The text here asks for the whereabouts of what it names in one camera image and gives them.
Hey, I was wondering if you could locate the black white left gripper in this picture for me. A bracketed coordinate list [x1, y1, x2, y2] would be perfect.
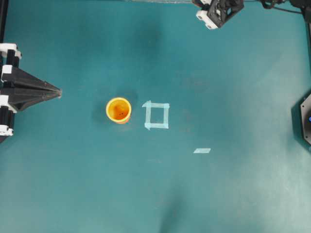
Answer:
[0, 43, 62, 143]

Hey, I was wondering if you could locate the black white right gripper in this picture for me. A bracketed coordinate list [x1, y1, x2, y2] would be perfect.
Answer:
[191, 0, 244, 30]

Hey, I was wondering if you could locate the orange plastic cup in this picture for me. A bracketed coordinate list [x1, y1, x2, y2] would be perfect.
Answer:
[105, 97, 132, 124]

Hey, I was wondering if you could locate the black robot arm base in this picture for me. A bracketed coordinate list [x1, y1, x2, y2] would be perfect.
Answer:
[291, 89, 311, 151]

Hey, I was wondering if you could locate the light blue tape square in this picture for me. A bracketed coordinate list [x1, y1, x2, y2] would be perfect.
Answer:
[142, 100, 170, 130]

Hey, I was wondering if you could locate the light blue tape strip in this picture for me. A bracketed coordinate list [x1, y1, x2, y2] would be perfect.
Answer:
[193, 148, 211, 154]

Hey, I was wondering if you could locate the black cable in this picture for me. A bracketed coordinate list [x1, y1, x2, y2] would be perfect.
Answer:
[259, 0, 311, 16]

